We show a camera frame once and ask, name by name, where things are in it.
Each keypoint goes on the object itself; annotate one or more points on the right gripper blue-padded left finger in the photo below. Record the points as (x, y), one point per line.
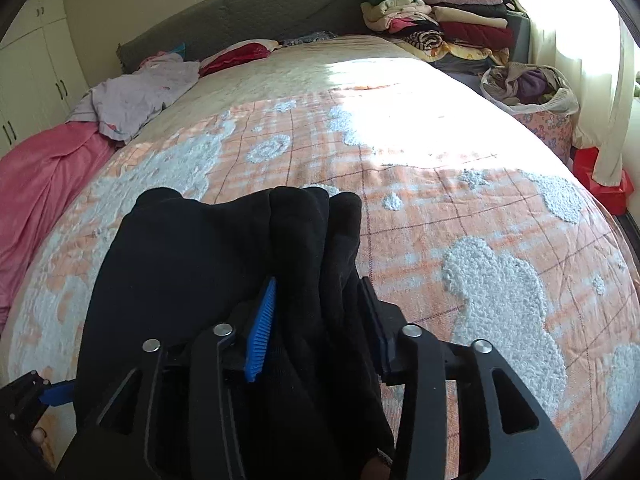
(223, 356)

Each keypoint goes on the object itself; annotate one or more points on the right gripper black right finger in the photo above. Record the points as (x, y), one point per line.
(405, 354)

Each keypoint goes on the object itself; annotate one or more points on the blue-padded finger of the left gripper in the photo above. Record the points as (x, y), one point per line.
(58, 394)

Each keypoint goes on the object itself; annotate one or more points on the black IKISS sweatshirt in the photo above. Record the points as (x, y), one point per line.
(179, 266)

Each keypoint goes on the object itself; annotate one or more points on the floral laundry basket with clothes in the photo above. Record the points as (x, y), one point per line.
(539, 98)

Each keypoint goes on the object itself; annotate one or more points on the pile of folded clothes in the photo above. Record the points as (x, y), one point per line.
(455, 36)

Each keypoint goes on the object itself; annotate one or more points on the left hand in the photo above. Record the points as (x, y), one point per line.
(39, 437)

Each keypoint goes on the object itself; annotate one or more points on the orange plaid bedspread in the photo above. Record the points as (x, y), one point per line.
(469, 222)

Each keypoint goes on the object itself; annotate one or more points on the pink blanket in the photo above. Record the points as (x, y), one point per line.
(40, 178)

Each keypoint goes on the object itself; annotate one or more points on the lilac crumpled garment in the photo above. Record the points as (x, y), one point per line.
(122, 106)

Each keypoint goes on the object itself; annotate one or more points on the red pillow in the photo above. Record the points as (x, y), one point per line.
(238, 54)

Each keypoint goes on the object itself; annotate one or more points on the cream wardrobe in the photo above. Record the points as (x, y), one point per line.
(41, 78)

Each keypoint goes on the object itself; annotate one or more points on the dark grey quilted headboard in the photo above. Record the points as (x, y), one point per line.
(212, 25)

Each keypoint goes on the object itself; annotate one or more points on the cream curtain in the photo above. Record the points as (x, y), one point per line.
(589, 43)

